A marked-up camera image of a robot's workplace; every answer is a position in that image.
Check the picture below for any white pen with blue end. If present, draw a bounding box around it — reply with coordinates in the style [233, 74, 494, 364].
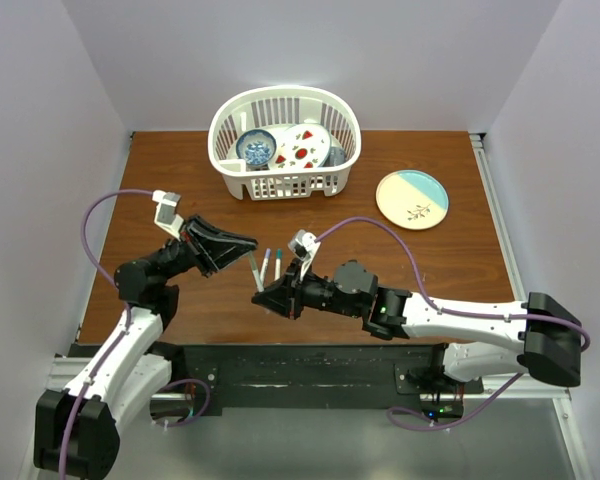
[259, 248, 271, 284]

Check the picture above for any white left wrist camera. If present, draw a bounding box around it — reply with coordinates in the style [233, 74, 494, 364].
[152, 190, 184, 238]

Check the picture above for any grey cup in basket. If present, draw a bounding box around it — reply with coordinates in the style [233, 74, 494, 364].
[324, 146, 347, 167]

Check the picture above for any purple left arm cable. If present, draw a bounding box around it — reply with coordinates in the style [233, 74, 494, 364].
[57, 188, 212, 480]

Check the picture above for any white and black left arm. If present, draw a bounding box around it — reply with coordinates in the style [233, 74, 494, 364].
[33, 215, 258, 479]

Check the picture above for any cream and blue plate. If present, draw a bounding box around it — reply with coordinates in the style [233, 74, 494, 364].
[375, 170, 450, 230]

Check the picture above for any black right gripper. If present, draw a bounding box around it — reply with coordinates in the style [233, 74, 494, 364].
[252, 259, 362, 322]

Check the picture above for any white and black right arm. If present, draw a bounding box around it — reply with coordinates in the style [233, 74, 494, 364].
[252, 260, 583, 393]

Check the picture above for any aluminium frame rail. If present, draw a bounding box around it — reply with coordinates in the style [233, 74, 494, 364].
[462, 134, 570, 398]

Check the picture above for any grey green pen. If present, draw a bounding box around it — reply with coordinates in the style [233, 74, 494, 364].
[247, 252, 264, 292]

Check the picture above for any blue patterned bowl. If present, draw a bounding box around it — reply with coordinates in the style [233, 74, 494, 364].
[235, 129, 277, 168]

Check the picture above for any white pen with teal tip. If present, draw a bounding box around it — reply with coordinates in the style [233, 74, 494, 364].
[274, 248, 283, 280]

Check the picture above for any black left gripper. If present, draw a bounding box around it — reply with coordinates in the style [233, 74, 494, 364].
[148, 214, 256, 282]

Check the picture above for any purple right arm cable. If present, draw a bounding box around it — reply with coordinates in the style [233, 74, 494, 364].
[312, 216, 591, 432]

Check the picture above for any white plastic dish basket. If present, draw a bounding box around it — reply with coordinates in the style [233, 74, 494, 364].
[207, 85, 361, 201]

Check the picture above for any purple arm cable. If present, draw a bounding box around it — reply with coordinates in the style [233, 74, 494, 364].
[312, 216, 591, 432]
[57, 188, 212, 480]

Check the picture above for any watermelon pattern plate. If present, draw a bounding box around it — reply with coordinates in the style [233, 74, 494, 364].
[269, 123, 332, 171]

